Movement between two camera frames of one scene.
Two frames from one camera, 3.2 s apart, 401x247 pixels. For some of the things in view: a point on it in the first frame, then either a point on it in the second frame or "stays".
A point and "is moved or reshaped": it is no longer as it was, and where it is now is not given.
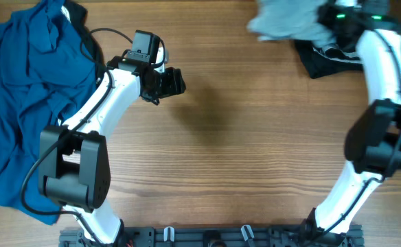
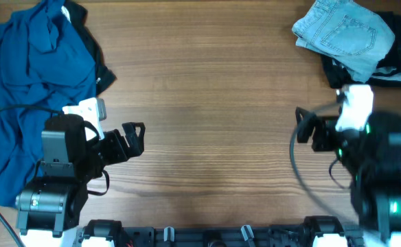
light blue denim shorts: x=277 y=20 is moved or reshaped
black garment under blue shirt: x=77 y=14 stays
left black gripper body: x=164 y=84 to x=113 y=149
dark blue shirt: x=38 y=63 stays
